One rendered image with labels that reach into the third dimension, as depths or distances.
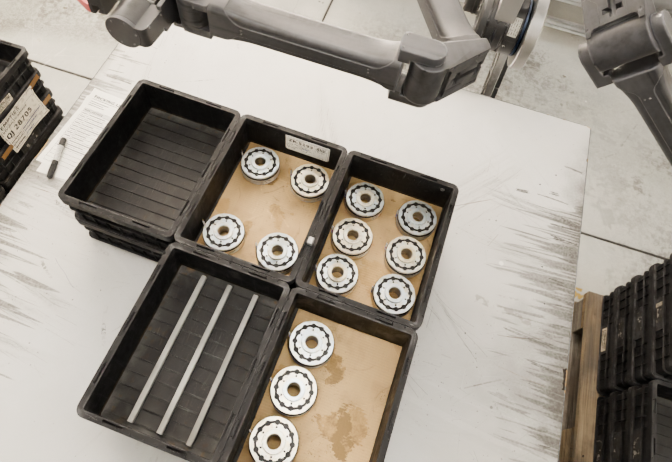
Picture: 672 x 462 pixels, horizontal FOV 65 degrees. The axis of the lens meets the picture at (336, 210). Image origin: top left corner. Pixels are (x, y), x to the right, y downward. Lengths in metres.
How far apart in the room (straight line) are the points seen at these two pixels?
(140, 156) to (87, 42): 1.61
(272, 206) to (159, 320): 0.39
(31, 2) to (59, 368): 2.30
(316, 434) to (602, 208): 1.91
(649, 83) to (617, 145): 2.17
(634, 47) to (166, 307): 1.06
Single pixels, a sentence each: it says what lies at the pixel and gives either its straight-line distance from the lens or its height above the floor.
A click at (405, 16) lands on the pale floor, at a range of 3.17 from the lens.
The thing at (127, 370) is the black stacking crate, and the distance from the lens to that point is 1.30.
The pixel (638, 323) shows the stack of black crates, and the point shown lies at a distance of 2.08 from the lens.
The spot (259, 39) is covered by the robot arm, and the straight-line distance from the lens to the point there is 0.87.
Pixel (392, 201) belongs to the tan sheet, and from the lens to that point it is 1.43.
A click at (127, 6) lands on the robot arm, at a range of 0.90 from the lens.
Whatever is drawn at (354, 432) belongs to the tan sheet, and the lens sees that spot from 1.24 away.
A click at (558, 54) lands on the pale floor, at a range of 3.28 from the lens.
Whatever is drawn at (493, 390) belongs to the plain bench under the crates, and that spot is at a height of 0.70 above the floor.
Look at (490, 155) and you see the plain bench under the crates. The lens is 1.76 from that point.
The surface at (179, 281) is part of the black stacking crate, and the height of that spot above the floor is 0.83.
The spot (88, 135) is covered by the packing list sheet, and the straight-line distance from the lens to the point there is 1.77.
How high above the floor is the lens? 2.05
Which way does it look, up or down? 62 degrees down
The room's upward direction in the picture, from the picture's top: 10 degrees clockwise
